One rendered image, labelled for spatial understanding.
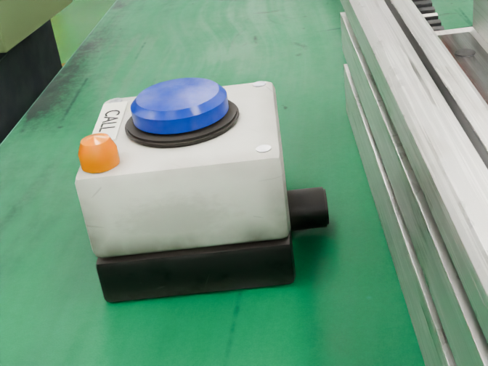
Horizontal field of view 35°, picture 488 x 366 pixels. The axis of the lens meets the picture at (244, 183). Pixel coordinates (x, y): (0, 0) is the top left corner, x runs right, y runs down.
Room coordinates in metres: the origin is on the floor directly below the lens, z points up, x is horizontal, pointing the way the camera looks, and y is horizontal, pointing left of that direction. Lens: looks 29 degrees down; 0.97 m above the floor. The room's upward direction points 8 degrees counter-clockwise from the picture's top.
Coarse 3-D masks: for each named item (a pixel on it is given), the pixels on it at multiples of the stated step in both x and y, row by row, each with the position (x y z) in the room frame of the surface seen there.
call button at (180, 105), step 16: (176, 80) 0.31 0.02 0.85; (192, 80) 0.31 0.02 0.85; (208, 80) 0.30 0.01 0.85; (144, 96) 0.30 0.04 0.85; (160, 96) 0.29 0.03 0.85; (176, 96) 0.29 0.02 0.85; (192, 96) 0.29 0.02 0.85; (208, 96) 0.29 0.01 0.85; (224, 96) 0.29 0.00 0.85; (144, 112) 0.28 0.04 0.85; (160, 112) 0.28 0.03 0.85; (176, 112) 0.28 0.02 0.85; (192, 112) 0.28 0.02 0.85; (208, 112) 0.28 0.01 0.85; (224, 112) 0.29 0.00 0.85; (144, 128) 0.28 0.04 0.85; (160, 128) 0.28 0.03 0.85; (176, 128) 0.27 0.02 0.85; (192, 128) 0.27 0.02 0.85
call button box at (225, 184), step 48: (240, 96) 0.31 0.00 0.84; (144, 144) 0.28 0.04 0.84; (192, 144) 0.27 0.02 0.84; (240, 144) 0.27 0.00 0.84; (96, 192) 0.26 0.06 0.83; (144, 192) 0.26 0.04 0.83; (192, 192) 0.25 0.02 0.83; (240, 192) 0.25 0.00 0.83; (288, 192) 0.29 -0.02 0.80; (96, 240) 0.26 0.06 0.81; (144, 240) 0.26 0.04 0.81; (192, 240) 0.25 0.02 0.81; (240, 240) 0.25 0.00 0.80; (288, 240) 0.26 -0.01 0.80; (144, 288) 0.26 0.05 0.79; (192, 288) 0.25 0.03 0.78; (240, 288) 0.25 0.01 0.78
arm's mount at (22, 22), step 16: (0, 0) 0.64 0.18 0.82; (16, 0) 0.66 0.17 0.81; (32, 0) 0.69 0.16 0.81; (48, 0) 0.72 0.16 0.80; (64, 0) 0.75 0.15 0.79; (0, 16) 0.63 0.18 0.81; (16, 16) 0.65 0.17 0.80; (32, 16) 0.68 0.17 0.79; (48, 16) 0.71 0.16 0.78; (0, 32) 0.63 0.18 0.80; (16, 32) 0.65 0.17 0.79; (32, 32) 0.67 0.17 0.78; (0, 48) 0.63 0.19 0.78
